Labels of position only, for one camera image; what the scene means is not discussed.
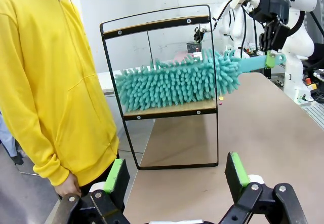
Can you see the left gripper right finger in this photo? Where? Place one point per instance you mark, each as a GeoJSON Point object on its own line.
{"type": "Point", "coordinates": [238, 176]}

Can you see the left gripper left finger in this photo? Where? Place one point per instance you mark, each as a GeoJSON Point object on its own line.
{"type": "Point", "coordinates": [114, 181]}

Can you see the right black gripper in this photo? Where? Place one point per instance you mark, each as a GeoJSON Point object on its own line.
{"type": "Point", "coordinates": [273, 8]}

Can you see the teal microfiber duster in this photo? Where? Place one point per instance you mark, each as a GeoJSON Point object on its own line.
{"type": "Point", "coordinates": [177, 87]}

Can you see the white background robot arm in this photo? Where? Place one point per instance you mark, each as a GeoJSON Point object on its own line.
{"type": "Point", "coordinates": [235, 29]}

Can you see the person right forearm yellow sleeve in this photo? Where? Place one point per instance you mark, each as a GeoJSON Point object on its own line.
{"type": "Point", "coordinates": [50, 153]}

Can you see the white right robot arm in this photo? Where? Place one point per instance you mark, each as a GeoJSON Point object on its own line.
{"type": "Point", "coordinates": [298, 46]}

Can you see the person right hand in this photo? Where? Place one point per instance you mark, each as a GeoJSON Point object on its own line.
{"type": "Point", "coordinates": [68, 187]}

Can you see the red emergency stop button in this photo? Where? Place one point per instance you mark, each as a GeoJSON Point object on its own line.
{"type": "Point", "coordinates": [307, 80]}

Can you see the black circuit board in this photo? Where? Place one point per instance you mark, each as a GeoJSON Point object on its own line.
{"type": "Point", "coordinates": [193, 46]}

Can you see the person in yellow hoodie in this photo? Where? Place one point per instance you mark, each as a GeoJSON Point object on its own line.
{"type": "Point", "coordinates": [38, 56]}

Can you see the black frame wooden shelf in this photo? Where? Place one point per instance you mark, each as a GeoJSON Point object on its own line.
{"type": "Point", "coordinates": [202, 105]}

